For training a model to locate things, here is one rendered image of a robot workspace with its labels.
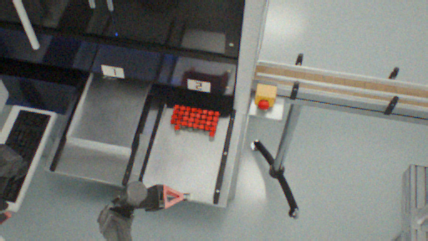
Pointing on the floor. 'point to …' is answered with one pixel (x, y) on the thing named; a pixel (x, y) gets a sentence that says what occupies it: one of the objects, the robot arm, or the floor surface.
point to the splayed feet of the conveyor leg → (277, 178)
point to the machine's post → (251, 38)
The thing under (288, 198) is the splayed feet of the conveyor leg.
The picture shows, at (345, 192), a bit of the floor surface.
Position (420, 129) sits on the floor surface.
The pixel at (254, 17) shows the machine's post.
